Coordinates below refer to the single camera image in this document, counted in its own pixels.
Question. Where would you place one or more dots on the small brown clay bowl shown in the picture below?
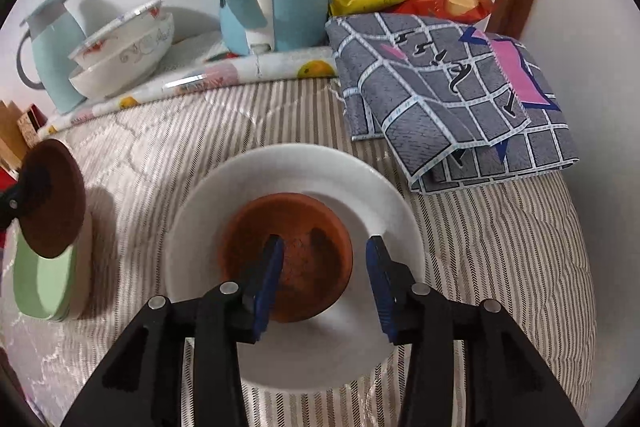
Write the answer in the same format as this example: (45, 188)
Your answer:
(310, 257)
(55, 217)

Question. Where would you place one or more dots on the brown paper bag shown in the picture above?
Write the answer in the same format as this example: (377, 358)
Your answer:
(10, 137)

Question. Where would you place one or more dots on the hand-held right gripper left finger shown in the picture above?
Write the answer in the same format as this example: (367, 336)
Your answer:
(267, 287)

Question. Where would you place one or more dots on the plain white bowl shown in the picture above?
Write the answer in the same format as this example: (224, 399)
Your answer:
(110, 84)

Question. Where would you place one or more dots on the red snack bag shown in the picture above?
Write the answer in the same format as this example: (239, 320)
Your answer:
(450, 7)

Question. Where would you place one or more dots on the floral white bowl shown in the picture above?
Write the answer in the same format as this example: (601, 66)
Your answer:
(130, 47)

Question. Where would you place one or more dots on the grey checked cloth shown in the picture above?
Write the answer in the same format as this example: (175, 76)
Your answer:
(430, 97)

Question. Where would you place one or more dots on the light green plate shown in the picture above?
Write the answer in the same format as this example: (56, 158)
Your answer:
(40, 282)

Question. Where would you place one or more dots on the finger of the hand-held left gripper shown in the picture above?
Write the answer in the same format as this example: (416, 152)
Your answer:
(27, 192)

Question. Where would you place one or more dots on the light blue thermos jug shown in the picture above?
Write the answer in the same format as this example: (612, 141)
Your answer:
(52, 52)

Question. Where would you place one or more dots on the patterned gift box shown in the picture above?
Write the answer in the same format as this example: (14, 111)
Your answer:
(29, 122)

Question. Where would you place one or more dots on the pink plate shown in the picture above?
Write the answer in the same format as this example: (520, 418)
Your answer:
(84, 267)

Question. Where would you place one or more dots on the large white bowl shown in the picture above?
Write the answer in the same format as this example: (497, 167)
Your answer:
(320, 172)

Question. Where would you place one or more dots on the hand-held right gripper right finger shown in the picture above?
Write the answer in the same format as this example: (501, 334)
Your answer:
(377, 287)

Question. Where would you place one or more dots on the rolled fruit print sheet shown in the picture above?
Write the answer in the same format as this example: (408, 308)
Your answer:
(215, 74)

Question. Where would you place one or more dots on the striped tablecloth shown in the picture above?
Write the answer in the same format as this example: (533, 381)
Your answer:
(500, 257)

